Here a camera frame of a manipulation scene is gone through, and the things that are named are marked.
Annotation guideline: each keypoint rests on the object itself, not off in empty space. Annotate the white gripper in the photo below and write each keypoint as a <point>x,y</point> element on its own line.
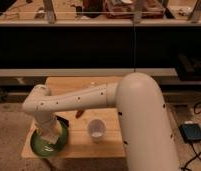
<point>51,135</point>

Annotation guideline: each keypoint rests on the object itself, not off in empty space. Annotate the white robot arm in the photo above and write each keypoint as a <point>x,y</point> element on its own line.
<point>145,127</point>

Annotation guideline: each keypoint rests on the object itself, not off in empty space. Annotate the green ceramic bowl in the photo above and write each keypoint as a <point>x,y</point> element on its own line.
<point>43,148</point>

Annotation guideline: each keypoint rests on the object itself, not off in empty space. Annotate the small black object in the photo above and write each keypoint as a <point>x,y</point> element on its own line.
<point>65,121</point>

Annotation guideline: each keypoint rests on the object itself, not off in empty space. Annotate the wooden table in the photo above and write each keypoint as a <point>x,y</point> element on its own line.
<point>79,143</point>

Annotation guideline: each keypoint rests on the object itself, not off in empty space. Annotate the red brown sausage toy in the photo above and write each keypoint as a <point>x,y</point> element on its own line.
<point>79,113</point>

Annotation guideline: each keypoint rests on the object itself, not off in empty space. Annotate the white plastic cup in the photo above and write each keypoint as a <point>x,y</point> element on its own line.
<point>96,129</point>

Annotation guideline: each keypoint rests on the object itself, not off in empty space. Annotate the long wooden shelf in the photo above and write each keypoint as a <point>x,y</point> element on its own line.
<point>84,72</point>

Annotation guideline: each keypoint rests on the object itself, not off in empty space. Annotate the cluttered workbench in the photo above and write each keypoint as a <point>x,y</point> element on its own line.
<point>100,12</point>

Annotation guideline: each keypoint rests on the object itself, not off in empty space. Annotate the black foot pedal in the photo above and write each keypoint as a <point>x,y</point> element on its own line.
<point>190,132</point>

